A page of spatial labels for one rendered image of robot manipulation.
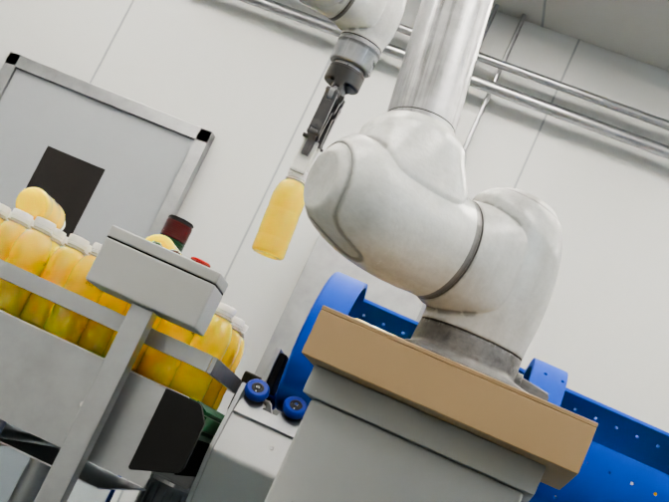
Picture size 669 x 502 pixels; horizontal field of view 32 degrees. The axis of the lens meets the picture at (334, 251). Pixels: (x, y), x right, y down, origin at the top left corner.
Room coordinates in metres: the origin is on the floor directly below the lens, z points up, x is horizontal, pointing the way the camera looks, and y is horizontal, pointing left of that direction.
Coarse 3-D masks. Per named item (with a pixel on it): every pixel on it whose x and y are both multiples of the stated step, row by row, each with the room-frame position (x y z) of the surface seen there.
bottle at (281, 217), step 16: (288, 176) 2.18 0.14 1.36; (288, 192) 2.16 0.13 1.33; (272, 208) 2.17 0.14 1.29; (288, 208) 2.16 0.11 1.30; (272, 224) 2.16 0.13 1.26; (288, 224) 2.17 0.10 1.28; (256, 240) 2.18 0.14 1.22; (272, 240) 2.16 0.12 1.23; (288, 240) 2.18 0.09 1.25; (272, 256) 2.21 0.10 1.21
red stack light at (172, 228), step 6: (168, 222) 2.56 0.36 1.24; (174, 222) 2.55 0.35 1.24; (180, 222) 2.55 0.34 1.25; (162, 228) 2.57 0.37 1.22; (168, 228) 2.56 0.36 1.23; (174, 228) 2.55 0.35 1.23; (180, 228) 2.55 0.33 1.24; (186, 228) 2.56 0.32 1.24; (168, 234) 2.55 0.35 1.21; (174, 234) 2.55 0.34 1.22; (180, 234) 2.56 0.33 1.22; (186, 234) 2.57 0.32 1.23; (180, 240) 2.56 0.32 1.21; (186, 240) 2.58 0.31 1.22
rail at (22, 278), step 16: (0, 272) 2.03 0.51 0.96; (16, 272) 2.03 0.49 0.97; (32, 288) 2.03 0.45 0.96; (48, 288) 2.02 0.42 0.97; (64, 288) 2.02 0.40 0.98; (64, 304) 2.02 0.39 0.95; (80, 304) 2.01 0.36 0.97; (96, 304) 2.01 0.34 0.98; (96, 320) 2.01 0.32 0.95; (112, 320) 2.01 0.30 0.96; (160, 336) 2.00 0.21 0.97; (176, 352) 1.99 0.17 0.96; (192, 352) 1.99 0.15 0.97
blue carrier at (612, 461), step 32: (352, 288) 2.08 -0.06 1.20; (384, 320) 2.25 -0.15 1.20; (288, 384) 2.07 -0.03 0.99; (544, 384) 2.02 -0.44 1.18; (608, 416) 2.19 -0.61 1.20; (608, 448) 1.97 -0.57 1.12; (640, 448) 2.20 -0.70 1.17; (576, 480) 1.98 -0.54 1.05; (608, 480) 1.97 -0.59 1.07; (640, 480) 1.96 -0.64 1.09
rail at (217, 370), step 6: (216, 360) 1.99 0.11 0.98; (210, 366) 1.99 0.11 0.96; (216, 366) 2.01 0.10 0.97; (222, 366) 2.07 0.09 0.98; (210, 372) 1.99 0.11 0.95; (216, 372) 2.04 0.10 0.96; (222, 372) 2.10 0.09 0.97; (228, 372) 2.16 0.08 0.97; (216, 378) 2.07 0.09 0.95; (222, 378) 2.13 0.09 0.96; (228, 378) 2.19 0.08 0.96; (234, 378) 2.26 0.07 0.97; (228, 384) 2.22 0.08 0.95; (234, 384) 2.29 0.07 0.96; (234, 390) 2.33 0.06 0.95
